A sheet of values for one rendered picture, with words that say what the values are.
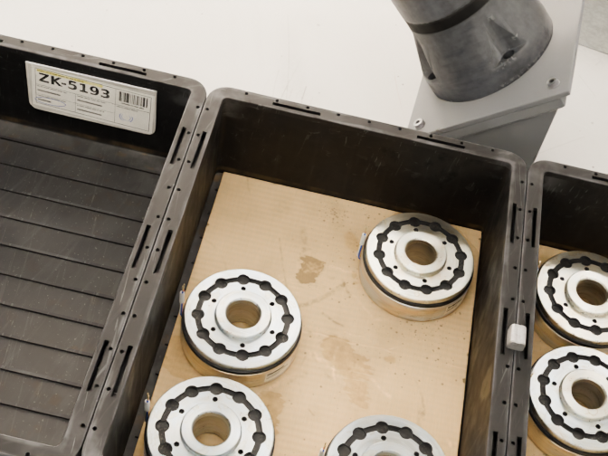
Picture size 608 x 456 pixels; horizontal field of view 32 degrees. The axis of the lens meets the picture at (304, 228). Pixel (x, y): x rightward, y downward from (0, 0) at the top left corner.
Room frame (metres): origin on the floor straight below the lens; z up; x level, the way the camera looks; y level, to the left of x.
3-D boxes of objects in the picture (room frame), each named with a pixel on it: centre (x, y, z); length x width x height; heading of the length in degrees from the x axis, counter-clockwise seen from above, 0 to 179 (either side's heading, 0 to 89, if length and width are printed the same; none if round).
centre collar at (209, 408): (0.40, 0.04, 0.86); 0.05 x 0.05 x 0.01
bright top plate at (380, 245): (0.62, -0.11, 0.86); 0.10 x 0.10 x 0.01
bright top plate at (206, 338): (0.51, 0.04, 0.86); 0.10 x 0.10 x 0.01
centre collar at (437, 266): (0.62, -0.11, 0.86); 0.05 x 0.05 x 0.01
